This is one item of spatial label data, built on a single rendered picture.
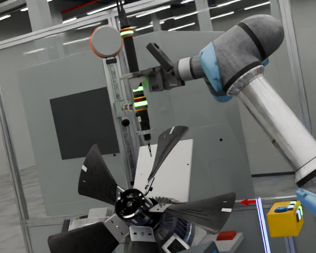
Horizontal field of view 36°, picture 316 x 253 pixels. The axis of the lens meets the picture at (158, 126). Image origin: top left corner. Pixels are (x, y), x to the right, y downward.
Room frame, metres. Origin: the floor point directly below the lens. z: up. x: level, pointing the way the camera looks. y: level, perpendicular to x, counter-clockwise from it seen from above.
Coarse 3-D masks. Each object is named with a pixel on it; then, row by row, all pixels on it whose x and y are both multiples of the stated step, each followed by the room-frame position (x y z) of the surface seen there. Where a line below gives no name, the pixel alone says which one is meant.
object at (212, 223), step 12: (180, 204) 1.67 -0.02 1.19; (192, 204) 1.65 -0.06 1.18; (204, 204) 1.64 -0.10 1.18; (216, 204) 1.62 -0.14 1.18; (228, 204) 1.60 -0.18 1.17; (180, 216) 1.58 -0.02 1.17; (192, 216) 1.57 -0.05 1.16; (204, 216) 1.56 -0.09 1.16; (216, 216) 1.55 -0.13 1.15; (228, 216) 1.54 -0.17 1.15; (204, 228) 1.51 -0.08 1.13; (216, 228) 1.50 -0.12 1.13
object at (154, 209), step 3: (156, 204) 1.72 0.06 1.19; (165, 204) 1.72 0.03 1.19; (168, 204) 1.72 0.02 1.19; (153, 207) 1.70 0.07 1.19; (156, 207) 1.69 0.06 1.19; (159, 207) 1.69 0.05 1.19; (162, 207) 1.69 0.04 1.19; (165, 207) 1.68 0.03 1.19; (150, 210) 1.66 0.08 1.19; (153, 210) 1.65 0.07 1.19; (156, 210) 1.65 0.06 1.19; (159, 210) 1.65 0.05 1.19; (162, 210) 1.65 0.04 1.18
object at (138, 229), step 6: (132, 228) 1.66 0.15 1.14; (138, 228) 1.67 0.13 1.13; (144, 228) 1.68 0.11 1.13; (150, 228) 1.69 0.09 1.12; (132, 234) 1.65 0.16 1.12; (138, 234) 1.66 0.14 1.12; (144, 234) 1.67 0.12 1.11; (132, 240) 1.63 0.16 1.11; (138, 240) 1.64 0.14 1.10; (144, 240) 1.65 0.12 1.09; (150, 240) 1.66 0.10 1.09
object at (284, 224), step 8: (272, 208) 1.81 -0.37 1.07; (296, 208) 1.77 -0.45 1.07; (272, 216) 1.74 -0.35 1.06; (280, 216) 1.73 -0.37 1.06; (288, 216) 1.72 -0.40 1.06; (272, 224) 1.75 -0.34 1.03; (280, 224) 1.73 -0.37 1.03; (288, 224) 1.72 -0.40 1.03; (296, 224) 1.72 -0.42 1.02; (272, 232) 1.75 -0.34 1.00; (280, 232) 1.74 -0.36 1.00; (288, 232) 1.72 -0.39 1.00; (296, 232) 1.71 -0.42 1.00
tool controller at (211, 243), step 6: (198, 246) 1.00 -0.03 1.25; (204, 246) 0.98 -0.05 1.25; (210, 246) 0.98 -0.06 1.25; (216, 246) 1.00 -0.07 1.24; (180, 252) 1.02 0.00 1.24; (186, 252) 1.00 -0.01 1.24; (192, 252) 0.97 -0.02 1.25; (198, 252) 0.95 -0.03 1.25; (204, 252) 0.94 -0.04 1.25; (210, 252) 0.96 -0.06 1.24; (216, 252) 0.98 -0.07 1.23
